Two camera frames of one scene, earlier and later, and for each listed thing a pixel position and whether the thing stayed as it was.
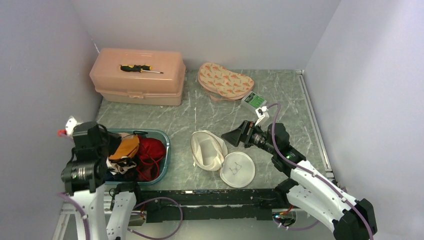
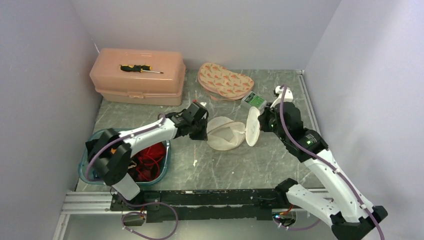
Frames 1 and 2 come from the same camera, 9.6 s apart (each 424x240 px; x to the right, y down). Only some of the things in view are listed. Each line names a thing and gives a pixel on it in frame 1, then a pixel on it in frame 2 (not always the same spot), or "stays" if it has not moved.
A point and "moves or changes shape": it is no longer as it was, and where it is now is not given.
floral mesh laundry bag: [223, 84] stays
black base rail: [175, 204] stays
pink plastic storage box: [139, 76] stays
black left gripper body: [109, 143] -> [199, 130]
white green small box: [253, 101] stays
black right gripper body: [258, 138] -> [268, 123]
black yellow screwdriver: [138, 68] stays
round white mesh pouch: [237, 169] moves or changes shape
